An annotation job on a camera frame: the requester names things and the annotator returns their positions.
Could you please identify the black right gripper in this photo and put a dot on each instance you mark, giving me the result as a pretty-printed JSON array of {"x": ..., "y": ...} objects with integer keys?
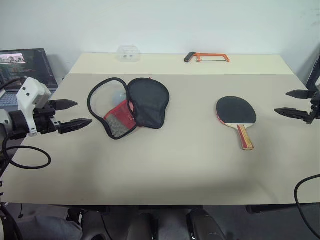
[{"x": 315, "y": 105}]

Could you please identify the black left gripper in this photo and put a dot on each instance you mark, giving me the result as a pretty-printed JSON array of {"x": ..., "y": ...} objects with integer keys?
[{"x": 45, "y": 120}]

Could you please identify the red black paddle case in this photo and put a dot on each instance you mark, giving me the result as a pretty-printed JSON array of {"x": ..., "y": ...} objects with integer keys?
[{"x": 148, "y": 102}]

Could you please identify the black metal stand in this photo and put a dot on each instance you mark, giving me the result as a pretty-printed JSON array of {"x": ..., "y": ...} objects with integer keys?
[{"x": 313, "y": 72}]

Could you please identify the open grey laptop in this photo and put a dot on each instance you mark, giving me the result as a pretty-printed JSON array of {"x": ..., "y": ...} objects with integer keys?
[{"x": 32, "y": 65}]

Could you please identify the clear plastic container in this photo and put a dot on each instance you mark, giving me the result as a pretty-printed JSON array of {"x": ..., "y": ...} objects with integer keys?
[{"x": 128, "y": 53}]

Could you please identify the dark grey rounded shape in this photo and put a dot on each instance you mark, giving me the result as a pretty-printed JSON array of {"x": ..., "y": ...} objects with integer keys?
[{"x": 140, "y": 226}]

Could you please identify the black rounded shape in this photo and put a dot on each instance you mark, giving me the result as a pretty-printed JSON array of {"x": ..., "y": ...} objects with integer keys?
[{"x": 205, "y": 225}]

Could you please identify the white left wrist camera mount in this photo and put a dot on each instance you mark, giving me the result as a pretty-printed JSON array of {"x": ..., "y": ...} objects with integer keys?
[{"x": 31, "y": 96}]

